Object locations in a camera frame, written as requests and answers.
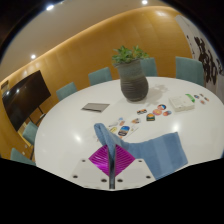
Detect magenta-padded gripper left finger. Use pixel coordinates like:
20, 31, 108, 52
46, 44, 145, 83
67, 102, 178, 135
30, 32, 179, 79
70, 143, 113, 190

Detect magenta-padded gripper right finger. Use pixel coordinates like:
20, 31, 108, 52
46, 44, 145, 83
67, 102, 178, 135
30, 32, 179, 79
113, 143, 157, 190

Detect blue towel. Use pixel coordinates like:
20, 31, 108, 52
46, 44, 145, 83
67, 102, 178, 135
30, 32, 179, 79
93, 122, 190, 181

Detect white sheet of colourful stickers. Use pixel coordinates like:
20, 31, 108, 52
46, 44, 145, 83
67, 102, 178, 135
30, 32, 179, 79
107, 116, 141, 140

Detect dark shield-shaped sticker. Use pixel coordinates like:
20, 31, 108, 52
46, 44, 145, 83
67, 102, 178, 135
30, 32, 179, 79
145, 113, 157, 122

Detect dark rectangular sticker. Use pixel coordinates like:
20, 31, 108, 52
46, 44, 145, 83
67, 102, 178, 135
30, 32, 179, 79
136, 108, 149, 116

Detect white flat box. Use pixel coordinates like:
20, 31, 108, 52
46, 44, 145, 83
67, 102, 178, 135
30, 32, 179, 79
168, 94, 196, 113

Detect green plant in grey pot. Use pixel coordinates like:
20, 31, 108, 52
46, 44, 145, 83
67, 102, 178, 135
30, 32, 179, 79
111, 44, 150, 103

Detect green marker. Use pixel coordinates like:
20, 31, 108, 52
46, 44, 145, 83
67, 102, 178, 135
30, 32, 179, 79
185, 93, 197, 103

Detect teal chairs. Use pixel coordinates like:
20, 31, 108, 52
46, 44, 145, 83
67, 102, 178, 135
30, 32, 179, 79
9, 55, 205, 167

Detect black screen on stand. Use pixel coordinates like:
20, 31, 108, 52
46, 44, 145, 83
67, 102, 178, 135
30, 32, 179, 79
1, 69, 53, 133

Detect white calligraphy folding screen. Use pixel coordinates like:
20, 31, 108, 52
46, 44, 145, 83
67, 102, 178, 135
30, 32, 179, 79
174, 14, 224, 88

